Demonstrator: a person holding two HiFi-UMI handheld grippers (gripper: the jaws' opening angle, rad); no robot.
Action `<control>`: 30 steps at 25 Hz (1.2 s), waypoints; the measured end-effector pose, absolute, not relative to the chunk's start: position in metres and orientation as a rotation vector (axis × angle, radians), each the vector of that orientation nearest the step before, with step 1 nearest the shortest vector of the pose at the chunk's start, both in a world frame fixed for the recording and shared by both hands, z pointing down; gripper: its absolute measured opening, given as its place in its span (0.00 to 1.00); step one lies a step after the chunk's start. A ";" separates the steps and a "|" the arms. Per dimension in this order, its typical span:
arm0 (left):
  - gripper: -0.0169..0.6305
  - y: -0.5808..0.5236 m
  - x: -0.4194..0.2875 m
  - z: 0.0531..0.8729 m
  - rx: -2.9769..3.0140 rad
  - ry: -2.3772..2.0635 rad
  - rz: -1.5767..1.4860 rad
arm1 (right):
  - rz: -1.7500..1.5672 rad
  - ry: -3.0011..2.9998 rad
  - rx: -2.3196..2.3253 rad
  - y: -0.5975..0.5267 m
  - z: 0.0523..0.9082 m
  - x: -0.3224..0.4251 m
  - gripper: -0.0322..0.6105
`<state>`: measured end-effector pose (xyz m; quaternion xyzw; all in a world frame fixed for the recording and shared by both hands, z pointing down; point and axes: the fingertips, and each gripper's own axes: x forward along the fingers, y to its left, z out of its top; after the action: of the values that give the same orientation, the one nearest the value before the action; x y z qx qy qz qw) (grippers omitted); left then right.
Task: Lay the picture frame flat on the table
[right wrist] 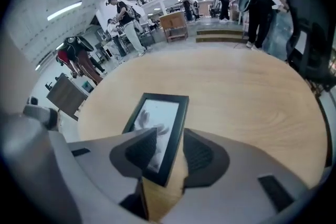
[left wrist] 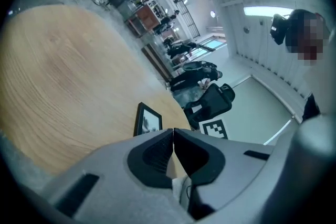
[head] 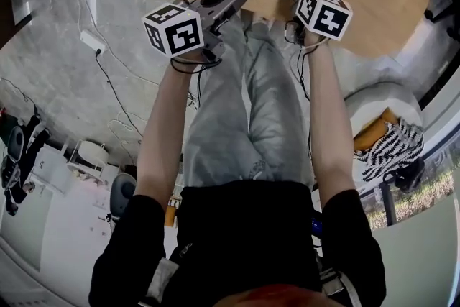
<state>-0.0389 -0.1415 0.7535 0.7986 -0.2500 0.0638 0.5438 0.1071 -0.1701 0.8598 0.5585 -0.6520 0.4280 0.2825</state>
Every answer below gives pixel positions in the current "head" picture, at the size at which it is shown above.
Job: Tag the blue badge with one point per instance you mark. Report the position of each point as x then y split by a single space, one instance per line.
316 224

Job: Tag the white round bin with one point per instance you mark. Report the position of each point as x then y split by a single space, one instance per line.
91 156

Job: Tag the dark wooden side table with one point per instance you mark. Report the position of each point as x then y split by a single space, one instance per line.
14 3

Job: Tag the person's grey trousers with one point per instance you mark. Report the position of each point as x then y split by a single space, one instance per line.
251 118

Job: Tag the white round armchair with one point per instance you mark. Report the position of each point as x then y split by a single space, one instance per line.
381 97

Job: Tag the orange cushion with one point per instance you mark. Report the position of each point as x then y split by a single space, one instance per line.
373 131

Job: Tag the person's black shirt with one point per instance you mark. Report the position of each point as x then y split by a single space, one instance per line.
244 237

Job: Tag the white box appliance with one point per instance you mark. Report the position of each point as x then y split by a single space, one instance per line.
50 169

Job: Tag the white power strip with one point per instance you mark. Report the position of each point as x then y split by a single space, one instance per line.
92 41

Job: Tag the black white striped blanket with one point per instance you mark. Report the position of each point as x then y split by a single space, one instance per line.
391 151

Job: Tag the black bag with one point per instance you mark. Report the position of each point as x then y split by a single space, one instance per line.
408 178

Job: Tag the person's left forearm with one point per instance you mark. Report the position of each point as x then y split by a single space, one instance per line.
165 126

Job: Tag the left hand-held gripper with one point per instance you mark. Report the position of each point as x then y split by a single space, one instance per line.
179 34

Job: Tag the person's right forearm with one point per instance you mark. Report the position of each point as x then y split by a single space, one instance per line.
328 118

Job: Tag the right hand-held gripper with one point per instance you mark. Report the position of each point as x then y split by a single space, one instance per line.
325 18

